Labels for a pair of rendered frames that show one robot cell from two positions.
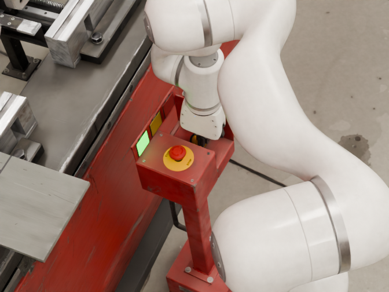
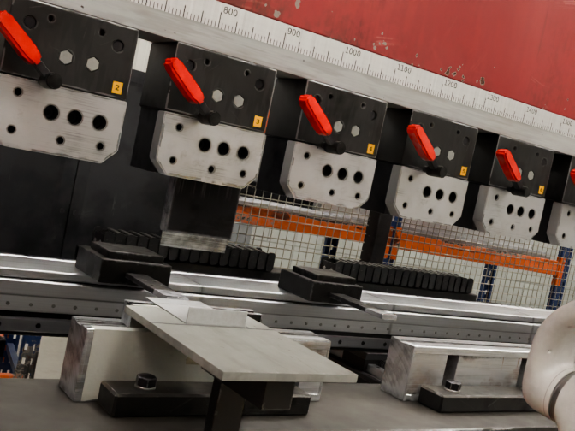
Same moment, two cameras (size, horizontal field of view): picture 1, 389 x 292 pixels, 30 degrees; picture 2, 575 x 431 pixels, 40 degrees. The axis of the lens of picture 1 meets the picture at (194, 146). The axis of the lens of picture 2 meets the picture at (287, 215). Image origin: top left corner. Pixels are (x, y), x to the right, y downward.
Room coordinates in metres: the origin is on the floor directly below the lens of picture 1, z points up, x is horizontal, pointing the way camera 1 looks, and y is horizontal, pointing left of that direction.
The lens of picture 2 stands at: (-0.07, -0.06, 1.22)
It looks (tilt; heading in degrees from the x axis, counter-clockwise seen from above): 3 degrees down; 25
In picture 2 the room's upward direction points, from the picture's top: 12 degrees clockwise
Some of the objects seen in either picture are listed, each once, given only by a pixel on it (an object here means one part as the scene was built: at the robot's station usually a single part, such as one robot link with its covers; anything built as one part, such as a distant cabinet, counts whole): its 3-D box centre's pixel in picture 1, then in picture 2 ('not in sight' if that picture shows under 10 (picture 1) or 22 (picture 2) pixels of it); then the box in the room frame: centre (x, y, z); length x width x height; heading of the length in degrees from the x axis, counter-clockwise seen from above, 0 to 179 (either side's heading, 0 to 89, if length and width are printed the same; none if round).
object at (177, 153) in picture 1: (178, 155); not in sight; (0.96, 0.04, 0.79); 0.04 x 0.04 x 0.04
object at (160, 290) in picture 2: not in sight; (142, 273); (0.94, 0.63, 1.01); 0.26 x 0.12 x 0.05; 60
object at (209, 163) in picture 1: (185, 149); not in sight; (1.01, 0.02, 0.75); 0.20 x 0.16 x 0.18; 145
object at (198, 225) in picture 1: (197, 222); not in sight; (1.01, 0.02, 0.39); 0.05 x 0.05 x 0.54; 55
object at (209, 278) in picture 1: (204, 264); not in sight; (1.01, 0.02, 0.13); 0.10 x 0.10 x 0.01; 55
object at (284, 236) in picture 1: (283, 259); not in sight; (0.42, -0.09, 1.30); 0.19 x 0.12 x 0.24; 98
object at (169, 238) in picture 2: not in sight; (199, 215); (0.85, 0.50, 1.13); 0.10 x 0.02 x 0.10; 150
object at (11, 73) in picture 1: (21, 65); not in sight; (2.07, 0.65, 0.01); 0.12 x 0.12 x 0.03; 60
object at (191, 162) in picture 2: not in sight; (203, 117); (0.83, 0.51, 1.26); 0.15 x 0.09 x 0.17; 150
